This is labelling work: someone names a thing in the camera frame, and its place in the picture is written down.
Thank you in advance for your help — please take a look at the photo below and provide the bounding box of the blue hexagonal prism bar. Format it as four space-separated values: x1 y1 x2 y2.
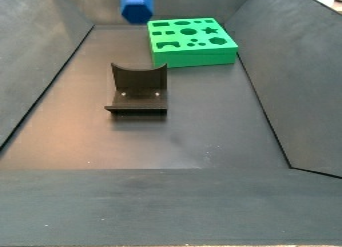
120 0 154 24

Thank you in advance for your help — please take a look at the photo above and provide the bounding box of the black curved cradle stand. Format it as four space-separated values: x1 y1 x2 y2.
104 64 169 113

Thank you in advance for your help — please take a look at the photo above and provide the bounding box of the green shape sorter block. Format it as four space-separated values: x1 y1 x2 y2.
147 18 238 68

